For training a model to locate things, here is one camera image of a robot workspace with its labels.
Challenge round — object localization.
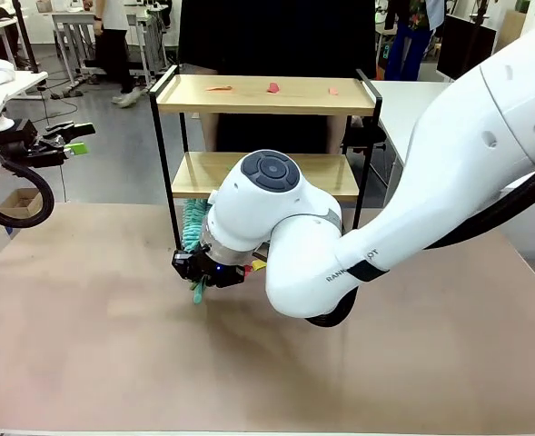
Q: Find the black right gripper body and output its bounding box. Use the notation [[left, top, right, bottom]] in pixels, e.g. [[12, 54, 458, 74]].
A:
[[171, 244, 250, 290]]

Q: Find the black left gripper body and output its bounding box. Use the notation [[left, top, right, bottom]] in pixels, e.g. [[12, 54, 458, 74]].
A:
[[0, 118, 68, 169]]

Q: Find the teal microfiber duster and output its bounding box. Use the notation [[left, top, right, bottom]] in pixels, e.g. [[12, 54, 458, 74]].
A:
[[180, 195, 214, 305]]

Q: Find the person's right forearm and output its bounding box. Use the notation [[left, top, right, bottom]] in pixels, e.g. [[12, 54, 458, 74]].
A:
[[200, 113, 221, 154]]

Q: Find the person's left forearm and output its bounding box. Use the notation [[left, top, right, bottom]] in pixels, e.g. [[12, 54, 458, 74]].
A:
[[325, 115, 346, 155]]

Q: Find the open cardboard box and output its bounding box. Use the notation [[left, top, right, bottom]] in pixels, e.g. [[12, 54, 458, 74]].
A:
[[0, 187, 45, 221]]

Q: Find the small white side desk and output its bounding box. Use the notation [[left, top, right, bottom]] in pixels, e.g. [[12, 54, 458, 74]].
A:
[[0, 70, 50, 114]]

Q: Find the person in white shirt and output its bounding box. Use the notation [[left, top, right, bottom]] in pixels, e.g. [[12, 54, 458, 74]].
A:
[[92, 0, 146, 109]]

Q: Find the black stand pole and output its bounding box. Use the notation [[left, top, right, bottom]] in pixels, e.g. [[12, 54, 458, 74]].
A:
[[11, 0, 40, 74]]

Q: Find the grey background desk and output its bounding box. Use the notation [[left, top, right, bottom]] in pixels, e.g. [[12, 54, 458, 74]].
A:
[[51, 11, 169, 90]]

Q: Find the black office chair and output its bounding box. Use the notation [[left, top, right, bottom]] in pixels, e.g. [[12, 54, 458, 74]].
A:
[[342, 115, 389, 158]]

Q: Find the person in black shirt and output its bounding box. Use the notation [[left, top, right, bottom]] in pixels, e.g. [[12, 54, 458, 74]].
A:
[[177, 0, 378, 155]]

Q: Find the large white desk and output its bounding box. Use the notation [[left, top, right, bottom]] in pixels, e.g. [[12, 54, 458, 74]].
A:
[[370, 80, 535, 214]]

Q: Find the person in blue trousers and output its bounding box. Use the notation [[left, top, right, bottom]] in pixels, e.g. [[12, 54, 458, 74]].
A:
[[382, 0, 446, 83]]

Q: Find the black monitor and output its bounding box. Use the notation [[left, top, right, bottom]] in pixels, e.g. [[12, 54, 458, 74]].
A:
[[436, 13, 498, 84]]

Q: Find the brown cardboard sheet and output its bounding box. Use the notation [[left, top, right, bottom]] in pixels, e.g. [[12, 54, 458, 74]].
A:
[[493, 9, 528, 54]]

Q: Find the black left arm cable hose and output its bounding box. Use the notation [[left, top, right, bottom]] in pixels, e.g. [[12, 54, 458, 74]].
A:
[[0, 154, 56, 229]]

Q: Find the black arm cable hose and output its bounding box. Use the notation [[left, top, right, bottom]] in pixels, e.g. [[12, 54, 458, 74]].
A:
[[0, 154, 56, 229], [305, 156, 535, 328]]

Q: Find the two-tier wooden shelf black frame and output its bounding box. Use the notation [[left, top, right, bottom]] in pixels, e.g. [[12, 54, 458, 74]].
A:
[[148, 64, 383, 254]]

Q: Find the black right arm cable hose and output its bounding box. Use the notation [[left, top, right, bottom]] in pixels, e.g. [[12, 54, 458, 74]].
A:
[[305, 156, 535, 328]]

